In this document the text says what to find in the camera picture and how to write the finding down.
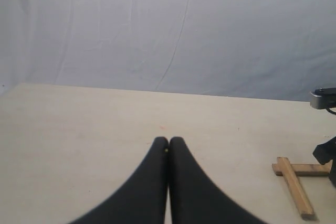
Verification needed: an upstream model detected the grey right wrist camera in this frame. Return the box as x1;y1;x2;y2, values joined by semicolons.
310;88;336;115

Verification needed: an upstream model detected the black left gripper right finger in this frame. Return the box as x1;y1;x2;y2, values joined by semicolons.
169;137;264;224

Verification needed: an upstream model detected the grey fabric backdrop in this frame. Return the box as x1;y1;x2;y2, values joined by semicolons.
1;0;335;101

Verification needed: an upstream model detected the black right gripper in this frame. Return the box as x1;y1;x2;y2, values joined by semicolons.
313;137;336;186

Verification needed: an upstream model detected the horizontal wood block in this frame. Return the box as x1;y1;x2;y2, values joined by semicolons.
285;162;332;177

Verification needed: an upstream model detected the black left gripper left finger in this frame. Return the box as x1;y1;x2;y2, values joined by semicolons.
72;137;169;224

